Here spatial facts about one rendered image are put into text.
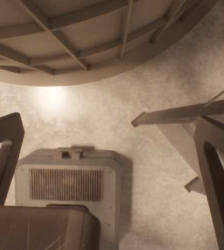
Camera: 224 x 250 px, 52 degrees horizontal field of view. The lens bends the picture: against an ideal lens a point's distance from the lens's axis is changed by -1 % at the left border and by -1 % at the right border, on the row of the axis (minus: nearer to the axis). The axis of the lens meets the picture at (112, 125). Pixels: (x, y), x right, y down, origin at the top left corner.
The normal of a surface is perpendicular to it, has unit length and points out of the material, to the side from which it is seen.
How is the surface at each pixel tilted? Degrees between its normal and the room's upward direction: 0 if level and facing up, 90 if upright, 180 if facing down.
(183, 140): 0
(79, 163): 45
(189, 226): 0
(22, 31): 0
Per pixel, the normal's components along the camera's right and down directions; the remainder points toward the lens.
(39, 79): -0.01, 0.11
